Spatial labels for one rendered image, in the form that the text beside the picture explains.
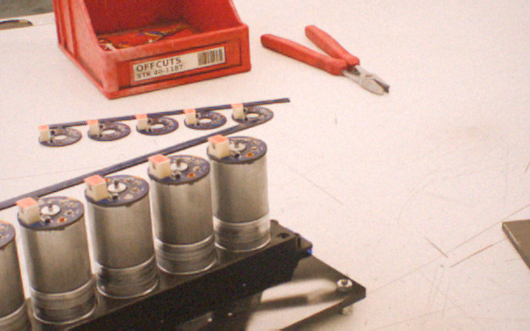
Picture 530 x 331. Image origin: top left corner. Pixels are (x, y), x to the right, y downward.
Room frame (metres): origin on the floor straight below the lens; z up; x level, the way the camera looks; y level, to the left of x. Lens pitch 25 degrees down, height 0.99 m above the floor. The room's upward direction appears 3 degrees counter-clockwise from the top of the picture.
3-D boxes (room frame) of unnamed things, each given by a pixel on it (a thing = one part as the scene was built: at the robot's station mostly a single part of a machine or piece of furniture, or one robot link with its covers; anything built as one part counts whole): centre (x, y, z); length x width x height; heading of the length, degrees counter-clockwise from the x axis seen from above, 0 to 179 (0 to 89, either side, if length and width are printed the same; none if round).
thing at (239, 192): (0.40, 0.01, 0.79); 0.02 x 0.02 x 0.05
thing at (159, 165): (0.37, 0.04, 0.82); 0.01 x 0.01 x 0.01; 35
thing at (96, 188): (0.36, 0.06, 0.82); 0.01 x 0.01 x 0.01; 35
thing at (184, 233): (0.38, 0.03, 0.79); 0.02 x 0.02 x 0.05
